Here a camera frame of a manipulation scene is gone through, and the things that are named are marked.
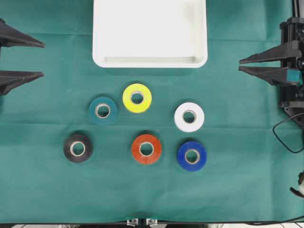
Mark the blue tape roll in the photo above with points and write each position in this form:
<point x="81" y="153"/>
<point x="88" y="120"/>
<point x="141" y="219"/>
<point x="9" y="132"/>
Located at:
<point x="192" y="156"/>

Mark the white plastic tray case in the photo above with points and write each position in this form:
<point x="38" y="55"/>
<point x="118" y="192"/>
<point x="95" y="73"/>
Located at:
<point x="150" y="33"/>

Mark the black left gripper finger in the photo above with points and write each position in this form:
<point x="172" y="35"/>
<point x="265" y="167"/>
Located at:
<point x="10" y="37"/>
<point x="13" y="79"/>

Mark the green table cloth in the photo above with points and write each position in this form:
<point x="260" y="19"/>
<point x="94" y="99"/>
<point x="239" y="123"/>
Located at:
<point x="248" y="173"/>

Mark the red tape roll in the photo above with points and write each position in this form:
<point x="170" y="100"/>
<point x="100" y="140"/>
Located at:
<point x="146" y="149"/>

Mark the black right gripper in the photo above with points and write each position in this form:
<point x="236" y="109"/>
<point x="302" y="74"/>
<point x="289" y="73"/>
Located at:
<point x="291" y="73"/>

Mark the dark object at right edge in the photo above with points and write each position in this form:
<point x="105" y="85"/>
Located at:
<point x="300" y="191"/>

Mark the green tape roll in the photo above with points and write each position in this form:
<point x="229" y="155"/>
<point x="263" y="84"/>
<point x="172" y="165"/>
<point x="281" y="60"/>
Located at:
<point x="103" y="111"/>

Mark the metal table clamp brackets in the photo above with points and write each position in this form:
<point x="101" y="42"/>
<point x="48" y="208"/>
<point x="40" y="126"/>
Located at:
<point x="142" y="223"/>

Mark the black tape roll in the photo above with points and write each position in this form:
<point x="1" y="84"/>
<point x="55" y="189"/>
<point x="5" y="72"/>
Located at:
<point x="78" y="148"/>

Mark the white tape roll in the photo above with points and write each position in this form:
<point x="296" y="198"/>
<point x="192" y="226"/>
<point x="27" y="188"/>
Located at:
<point x="189" y="117"/>

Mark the yellow tape roll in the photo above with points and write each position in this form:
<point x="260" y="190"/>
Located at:
<point x="137" y="98"/>

